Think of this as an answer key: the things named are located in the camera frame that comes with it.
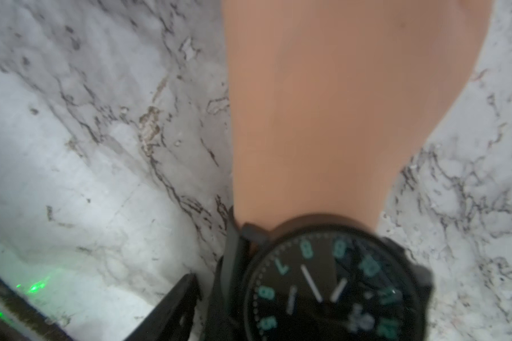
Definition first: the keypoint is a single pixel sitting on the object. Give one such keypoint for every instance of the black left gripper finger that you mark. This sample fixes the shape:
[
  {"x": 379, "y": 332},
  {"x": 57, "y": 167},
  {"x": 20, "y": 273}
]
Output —
[{"x": 172, "y": 318}]

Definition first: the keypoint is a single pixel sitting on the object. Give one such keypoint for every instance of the black wrist watch green numerals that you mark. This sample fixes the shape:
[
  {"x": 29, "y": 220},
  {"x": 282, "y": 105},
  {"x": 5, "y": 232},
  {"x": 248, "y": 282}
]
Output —
[{"x": 316, "y": 277}]

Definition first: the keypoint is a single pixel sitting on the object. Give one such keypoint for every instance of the mannequin hand with long nails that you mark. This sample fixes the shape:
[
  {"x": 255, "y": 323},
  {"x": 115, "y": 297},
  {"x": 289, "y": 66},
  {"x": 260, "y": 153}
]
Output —
[{"x": 330, "y": 99}]

